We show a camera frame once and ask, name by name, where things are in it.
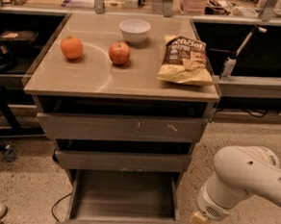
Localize grey top drawer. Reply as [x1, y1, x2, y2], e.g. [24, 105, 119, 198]
[38, 97, 207, 143]

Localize orange fruit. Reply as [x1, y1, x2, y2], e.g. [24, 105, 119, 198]
[60, 36, 84, 60]

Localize grey middle drawer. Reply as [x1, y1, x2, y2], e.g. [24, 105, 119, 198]
[56, 139, 192, 173]

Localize black floor cable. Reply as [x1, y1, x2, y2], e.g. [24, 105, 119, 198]
[50, 190, 73, 224]

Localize small dark floor object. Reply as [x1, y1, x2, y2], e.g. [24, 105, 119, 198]
[0, 144, 16, 162]

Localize black stand left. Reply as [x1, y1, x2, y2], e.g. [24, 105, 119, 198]
[0, 30, 38, 72]

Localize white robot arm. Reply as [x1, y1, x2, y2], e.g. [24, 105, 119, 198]
[191, 145, 281, 224]

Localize grey drawer cabinet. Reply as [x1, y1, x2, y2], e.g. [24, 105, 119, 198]
[14, 7, 226, 224]

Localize yellow brown chip bag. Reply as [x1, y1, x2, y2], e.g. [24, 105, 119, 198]
[158, 35, 214, 87]

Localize grey drawer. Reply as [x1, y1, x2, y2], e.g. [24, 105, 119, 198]
[38, 97, 207, 143]
[56, 170, 186, 224]
[56, 139, 192, 173]

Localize grey bottom drawer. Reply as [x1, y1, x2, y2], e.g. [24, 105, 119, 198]
[56, 170, 186, 224]

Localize white bowl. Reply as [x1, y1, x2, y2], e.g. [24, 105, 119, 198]
[119, 19, 151, 45]

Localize white bottle with nozzle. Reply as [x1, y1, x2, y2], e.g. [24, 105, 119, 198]
[219, 26, 267, 81]

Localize pink stacked containers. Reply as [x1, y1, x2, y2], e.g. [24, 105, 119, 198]
[178, 0, 208, 15]

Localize red apple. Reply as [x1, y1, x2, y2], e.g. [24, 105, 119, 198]
[108, 41, 131, 65]

